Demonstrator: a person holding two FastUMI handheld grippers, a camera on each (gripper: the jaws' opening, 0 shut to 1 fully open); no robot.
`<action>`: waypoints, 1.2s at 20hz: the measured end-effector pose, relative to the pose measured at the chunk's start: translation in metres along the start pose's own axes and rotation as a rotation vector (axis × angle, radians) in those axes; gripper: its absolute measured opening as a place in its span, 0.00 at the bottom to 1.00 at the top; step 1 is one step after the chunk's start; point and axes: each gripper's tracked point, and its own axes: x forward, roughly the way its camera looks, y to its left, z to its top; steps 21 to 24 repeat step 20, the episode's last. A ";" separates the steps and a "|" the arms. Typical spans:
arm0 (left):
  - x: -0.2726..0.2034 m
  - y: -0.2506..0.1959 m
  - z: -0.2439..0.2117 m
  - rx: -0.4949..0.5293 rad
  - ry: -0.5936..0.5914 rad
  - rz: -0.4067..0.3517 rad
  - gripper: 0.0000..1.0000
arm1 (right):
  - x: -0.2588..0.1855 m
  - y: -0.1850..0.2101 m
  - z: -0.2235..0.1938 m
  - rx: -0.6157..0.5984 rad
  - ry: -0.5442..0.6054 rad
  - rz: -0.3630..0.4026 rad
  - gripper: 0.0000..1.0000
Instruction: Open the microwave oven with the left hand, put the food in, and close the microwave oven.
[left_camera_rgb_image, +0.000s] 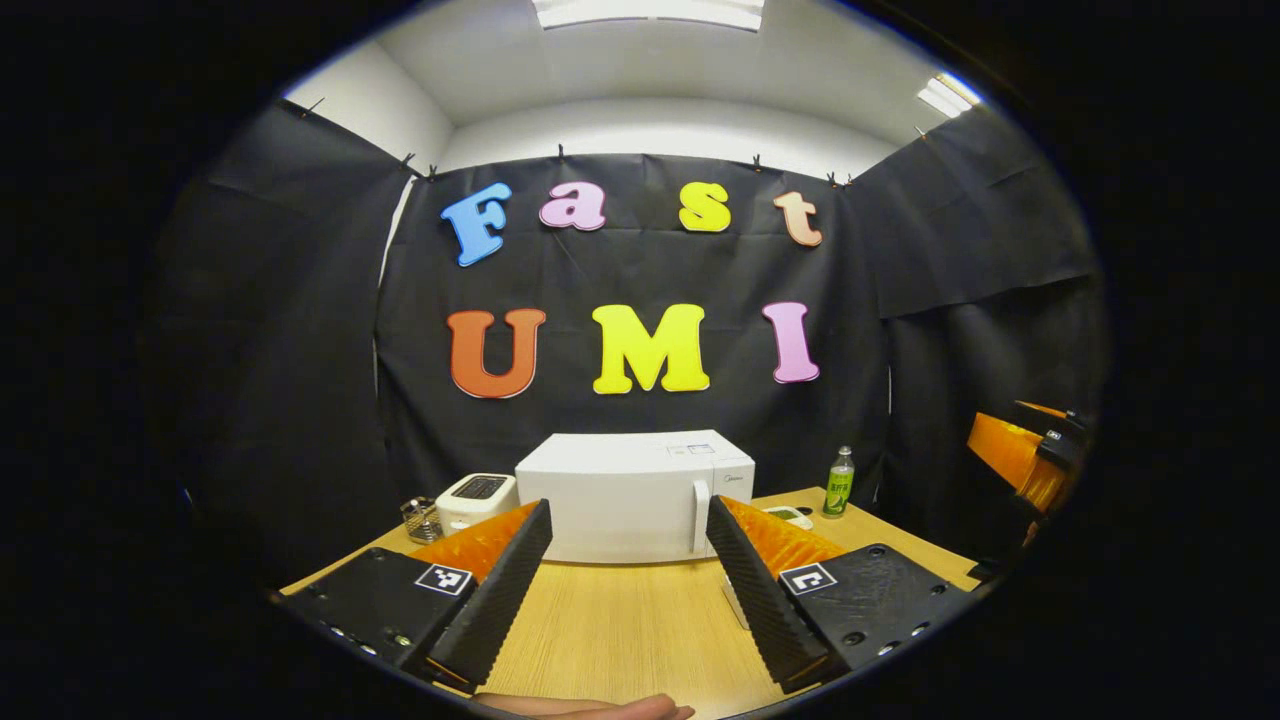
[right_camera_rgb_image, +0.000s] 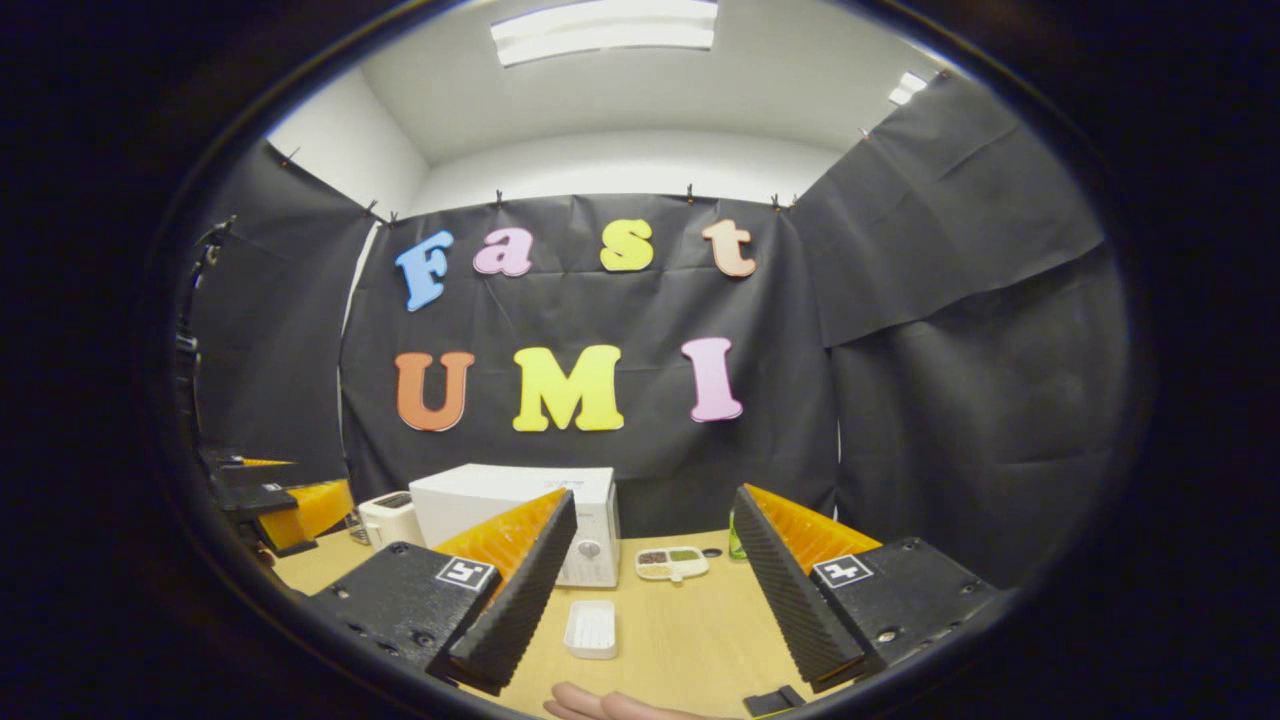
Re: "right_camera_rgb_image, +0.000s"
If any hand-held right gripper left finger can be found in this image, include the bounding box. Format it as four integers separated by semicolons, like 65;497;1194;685
290;488;579;698

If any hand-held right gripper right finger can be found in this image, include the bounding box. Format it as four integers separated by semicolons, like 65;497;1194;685
732;484;1003;696

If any white microwave oven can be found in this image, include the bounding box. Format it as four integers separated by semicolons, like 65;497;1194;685
409;463;621;589

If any white rectangular dish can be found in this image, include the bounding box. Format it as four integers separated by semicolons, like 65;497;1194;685
563;599;618;660

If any white toaster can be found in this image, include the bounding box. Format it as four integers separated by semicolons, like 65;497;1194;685
357;491;426;553

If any white divided condiment dish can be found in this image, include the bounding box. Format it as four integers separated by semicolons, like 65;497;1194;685
635;546;711;583

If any black backdrop cloth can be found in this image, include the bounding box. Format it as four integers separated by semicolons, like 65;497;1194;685
185;70;1131;591

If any long ceiling light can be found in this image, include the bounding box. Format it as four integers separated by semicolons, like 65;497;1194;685
490;0;719;68

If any black cable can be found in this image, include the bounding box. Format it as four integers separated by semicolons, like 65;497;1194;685
175;215;238;471

